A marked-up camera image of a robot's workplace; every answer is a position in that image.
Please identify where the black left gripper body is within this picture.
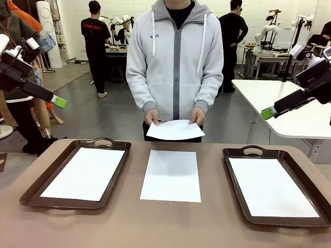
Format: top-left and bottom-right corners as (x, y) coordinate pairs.
(0, 55), (34, 93)

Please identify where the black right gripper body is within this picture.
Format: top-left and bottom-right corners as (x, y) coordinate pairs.
(295, 58), (331, 105)

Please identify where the white A4 paper sheet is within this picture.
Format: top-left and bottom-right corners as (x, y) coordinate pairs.
(139, 149), (202, 203)
(228, 157), (321, 218)
(40, 146), (126, 202)

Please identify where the white A4 paper stack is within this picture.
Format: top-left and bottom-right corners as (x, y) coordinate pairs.
(146, 119), (206, 141)

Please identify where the person's right forearm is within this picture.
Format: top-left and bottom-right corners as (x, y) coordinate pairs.
(126, 69), (159, 112)

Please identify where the person's left forearm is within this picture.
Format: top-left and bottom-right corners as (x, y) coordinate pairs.
(194, 72), (224, 114)

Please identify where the person's left hand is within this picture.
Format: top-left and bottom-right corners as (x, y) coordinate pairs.
(188, 106), (206, 127)

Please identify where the person's right hand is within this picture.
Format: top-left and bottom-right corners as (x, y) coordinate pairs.
(144, 108), (169, 127)

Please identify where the black tripod pole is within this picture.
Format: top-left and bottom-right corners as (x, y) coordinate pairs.
(281, 19), (306, 83)

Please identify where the white table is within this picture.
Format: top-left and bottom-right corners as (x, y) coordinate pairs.
(232, 79), (331, 165)

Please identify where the blue patterned garment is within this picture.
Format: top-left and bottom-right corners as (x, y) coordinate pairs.
(38, 28), (57, 54)

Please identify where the grey background desk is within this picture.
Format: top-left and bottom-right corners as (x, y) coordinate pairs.
(239, 45), (315, 80)

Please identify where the person in black clothes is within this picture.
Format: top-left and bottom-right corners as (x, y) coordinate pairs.
(218, 0), (249, 93)
(307, 20), (331, 49)

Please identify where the white round fan base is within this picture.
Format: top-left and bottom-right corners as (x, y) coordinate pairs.
(0, 125), (14, 140)

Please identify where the figure in orange clothes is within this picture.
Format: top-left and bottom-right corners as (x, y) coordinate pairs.
(7, 0), (65, 125)

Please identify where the dark brown plastic tray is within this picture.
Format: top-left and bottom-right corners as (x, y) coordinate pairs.
(20, 137), (132, 210)
(222, 145), (331, 228)

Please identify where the white tower air conditioner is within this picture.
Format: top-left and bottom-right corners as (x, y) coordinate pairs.
(35, 1), (64, 69)

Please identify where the brown board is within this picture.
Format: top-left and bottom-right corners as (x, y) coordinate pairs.
(0, 152), (8, 173)

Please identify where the black boom stand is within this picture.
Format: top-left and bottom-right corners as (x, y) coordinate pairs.
(266, 9), (282, 50)

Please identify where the grey stool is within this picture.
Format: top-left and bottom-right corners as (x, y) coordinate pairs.
(111, 66), (127, 83)

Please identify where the man in black printed T-shirt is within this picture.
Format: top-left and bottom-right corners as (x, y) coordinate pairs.
(81, 0), (112, 99)

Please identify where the dark background work table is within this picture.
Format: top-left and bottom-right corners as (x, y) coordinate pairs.
(105, 44), (129, 78)

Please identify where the person in black suit jacket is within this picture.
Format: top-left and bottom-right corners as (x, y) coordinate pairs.
(113, 22), (130, 44)

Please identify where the person in grey white hoodie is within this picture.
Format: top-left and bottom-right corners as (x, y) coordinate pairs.
(126, 0), (224, 143)

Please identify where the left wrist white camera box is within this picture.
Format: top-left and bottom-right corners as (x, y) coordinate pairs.
(25, 37), (41, 50)

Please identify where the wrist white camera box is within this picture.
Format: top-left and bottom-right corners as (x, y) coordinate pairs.
(289, 43), (304, 58)
(25, 37), (41, 50)

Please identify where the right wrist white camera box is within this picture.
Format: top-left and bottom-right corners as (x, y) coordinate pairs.
(289, 43), (304, 58)

